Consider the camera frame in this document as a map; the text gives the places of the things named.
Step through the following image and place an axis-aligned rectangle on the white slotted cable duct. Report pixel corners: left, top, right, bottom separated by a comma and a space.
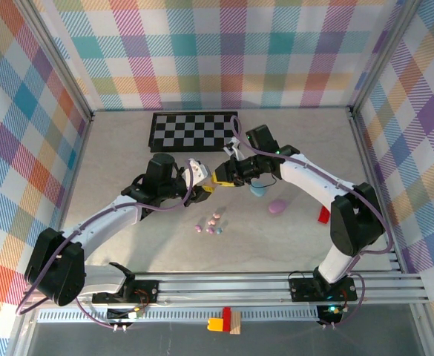
36, 309, 320, 324

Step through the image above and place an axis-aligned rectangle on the tan toy brick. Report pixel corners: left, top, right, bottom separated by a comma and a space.
228, 310, 243, 336

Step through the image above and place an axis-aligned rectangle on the aluminium mounting rail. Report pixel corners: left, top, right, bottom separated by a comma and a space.
19, 271, 431, 309

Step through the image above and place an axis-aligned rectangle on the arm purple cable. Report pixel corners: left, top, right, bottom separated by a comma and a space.
17, 161, 195, 332
229, 115, 395, 331

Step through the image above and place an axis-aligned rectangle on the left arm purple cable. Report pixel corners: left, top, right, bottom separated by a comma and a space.
17, 161, 195, 332

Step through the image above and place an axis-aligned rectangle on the purple earbud case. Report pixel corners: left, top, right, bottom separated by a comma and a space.
268, 199, 288, 216

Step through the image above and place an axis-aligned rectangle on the small electronics board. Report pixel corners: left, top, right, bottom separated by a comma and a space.
106, 306, 146, 323
315, 303, 343, 324

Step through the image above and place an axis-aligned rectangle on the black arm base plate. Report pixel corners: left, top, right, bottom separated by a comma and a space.
288, 276, 359, 303
91, 280, 161, 306

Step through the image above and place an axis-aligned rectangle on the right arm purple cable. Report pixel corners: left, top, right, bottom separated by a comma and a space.
229, 115, 395, 331

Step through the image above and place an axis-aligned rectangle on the aluminium side rail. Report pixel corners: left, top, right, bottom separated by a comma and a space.
348, 107, 405, 274

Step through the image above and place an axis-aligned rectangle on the aluminium frame post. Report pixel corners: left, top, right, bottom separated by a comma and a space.
349, 0, 427, 119
14, 0, 95, 122

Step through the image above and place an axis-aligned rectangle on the thin black gripper wire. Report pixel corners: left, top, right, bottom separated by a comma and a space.
249, 174, 277, 191

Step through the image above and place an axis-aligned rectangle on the black grey chessboard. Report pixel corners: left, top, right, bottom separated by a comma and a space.
148, 111, 240, 154

